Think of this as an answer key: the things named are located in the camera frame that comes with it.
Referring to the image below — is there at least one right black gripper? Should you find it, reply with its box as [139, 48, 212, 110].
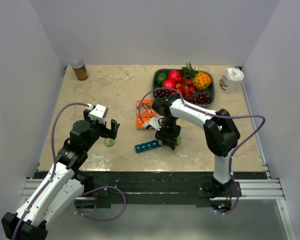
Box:
[155, 116, 182, 150]

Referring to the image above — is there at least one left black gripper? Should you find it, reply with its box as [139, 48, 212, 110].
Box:
[83, 109, 119, 151]

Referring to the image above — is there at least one green black pill bottle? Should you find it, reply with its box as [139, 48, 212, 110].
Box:
[158, 134, 183, 147]

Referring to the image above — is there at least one teal weekly pill organizer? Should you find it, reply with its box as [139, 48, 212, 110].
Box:
[134, 139, 162, 154]

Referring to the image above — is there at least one green bottle cap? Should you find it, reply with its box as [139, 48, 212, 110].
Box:
[103, 137, 115, 147]

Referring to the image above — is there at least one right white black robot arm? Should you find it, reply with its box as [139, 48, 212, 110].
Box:
[148, 95, 241, 197]

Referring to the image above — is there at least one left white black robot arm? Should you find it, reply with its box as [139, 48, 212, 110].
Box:
[1, 104, 120, 240]

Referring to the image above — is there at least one orange cardboard box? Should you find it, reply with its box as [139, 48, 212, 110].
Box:
[136, 99, 156, 130]

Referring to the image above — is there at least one tin can with fruit label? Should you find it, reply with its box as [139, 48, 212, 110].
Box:
[71, 59, 89, 81]

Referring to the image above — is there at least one purple grape bunch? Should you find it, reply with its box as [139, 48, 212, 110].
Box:
[153, 89, 212, 105]

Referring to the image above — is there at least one lower red apple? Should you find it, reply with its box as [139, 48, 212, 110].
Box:
[162, 79, 176, 93]

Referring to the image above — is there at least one red apple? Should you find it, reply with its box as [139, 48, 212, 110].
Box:
[167, 70, 182, 80]
[162, 79, 176, 93]

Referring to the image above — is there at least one gray fruit tray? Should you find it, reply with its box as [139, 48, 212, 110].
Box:
[152, 68, 215, 107]

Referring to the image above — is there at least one green lime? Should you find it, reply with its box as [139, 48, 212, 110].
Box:
[155, 72, 168, 86]

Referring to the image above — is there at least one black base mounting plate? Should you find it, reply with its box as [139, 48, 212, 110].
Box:
[33, 170, 268, 209]

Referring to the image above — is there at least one upper red apple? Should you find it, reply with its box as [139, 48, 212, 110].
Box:
[167, 70, 182, 80]

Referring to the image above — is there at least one toy pineapple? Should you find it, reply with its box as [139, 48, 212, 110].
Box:
[181, 61, 212, 91]

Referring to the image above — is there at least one white paper towel roll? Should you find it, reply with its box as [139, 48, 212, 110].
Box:
[219, 67, 245, 94]

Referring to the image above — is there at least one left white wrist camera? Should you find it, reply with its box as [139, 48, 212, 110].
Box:
[86, 104, 109, 125]

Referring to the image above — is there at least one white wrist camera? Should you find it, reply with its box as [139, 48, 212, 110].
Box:
[86, 104, 109, 125]
[143, 117, 162, 131]

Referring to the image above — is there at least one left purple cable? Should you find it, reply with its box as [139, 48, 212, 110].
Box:
[11, 102, 93, 240]

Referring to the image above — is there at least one purple cable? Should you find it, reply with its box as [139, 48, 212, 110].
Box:
[11, 102, 93, 240]
[137, 87, 267, 216]

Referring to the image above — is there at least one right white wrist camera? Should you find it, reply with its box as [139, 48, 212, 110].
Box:
[143, 117, 162, 131]

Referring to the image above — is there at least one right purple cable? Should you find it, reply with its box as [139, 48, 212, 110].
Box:
[137, 87, 267, 216]

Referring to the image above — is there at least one aluminium frame rail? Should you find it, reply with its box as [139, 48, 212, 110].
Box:
[238, 79, 297, 240]

